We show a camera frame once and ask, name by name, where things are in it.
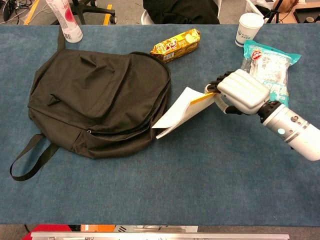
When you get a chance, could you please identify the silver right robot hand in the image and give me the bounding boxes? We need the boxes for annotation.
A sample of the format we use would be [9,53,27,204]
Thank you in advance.
[204,69,272,116]

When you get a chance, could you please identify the yellow and white book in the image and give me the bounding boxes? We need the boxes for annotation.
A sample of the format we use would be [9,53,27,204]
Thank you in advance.
[151,86,218,140]

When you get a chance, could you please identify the black fabric backpack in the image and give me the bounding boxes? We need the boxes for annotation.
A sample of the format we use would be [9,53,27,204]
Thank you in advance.
[9,24,172,182]

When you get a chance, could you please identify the teal plastic snack bag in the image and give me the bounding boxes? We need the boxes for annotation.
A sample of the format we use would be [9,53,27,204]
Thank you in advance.
[240,39,302,109]

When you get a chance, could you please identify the white paper cup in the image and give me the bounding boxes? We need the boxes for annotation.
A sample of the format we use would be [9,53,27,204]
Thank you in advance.
[234,12,265,48]

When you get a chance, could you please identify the gold foil biscuit packet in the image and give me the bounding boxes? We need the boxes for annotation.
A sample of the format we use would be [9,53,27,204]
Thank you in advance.
[149,28,202,63]

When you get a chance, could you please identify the black garment on chair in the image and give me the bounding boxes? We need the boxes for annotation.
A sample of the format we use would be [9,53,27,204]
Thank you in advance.
[142,0,221,25]

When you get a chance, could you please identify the blue felt table cover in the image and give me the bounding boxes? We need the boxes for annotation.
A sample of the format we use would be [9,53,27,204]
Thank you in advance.
[0,23,320,227]

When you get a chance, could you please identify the black office chair base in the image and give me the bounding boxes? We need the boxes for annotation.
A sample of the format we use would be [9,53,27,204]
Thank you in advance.
[71,0,118,25]

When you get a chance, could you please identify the white bottle with red print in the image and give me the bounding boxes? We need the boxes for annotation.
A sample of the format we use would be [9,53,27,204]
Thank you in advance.
[45,0,84,44]

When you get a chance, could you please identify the orange panel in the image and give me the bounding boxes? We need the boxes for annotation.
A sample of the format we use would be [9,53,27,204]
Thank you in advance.
[80,224,116,233]

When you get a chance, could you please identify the red panel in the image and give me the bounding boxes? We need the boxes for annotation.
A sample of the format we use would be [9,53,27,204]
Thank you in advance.
[29,224,73,235]

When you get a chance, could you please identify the black camera tripod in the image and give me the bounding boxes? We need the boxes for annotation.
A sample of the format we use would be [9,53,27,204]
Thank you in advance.
[263,0,286,25]

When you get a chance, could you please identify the aluminium profile rail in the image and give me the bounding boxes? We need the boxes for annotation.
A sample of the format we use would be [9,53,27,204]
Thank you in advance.
[30,232,290,240]

